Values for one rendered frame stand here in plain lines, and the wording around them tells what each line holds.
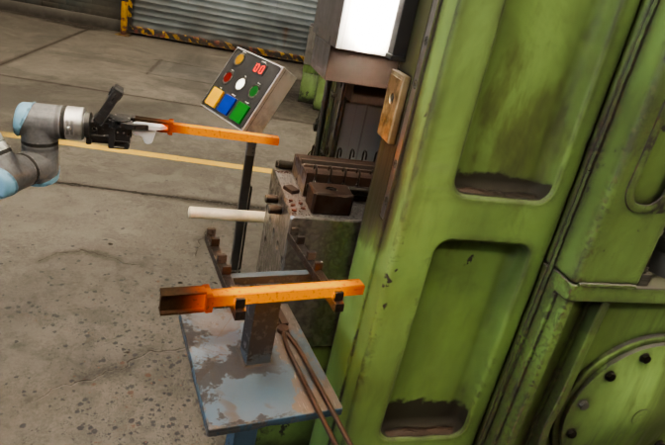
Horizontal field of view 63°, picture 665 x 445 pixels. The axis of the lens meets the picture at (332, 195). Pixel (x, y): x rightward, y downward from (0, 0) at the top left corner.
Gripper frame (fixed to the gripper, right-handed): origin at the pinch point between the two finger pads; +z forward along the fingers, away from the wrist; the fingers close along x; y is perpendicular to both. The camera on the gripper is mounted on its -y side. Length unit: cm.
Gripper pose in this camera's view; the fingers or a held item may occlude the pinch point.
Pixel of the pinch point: (162, 124)
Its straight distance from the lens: 161.6
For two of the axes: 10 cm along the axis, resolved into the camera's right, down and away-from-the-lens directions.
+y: -1.7, 9.1, 3.9
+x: 2.3, 4.2, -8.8
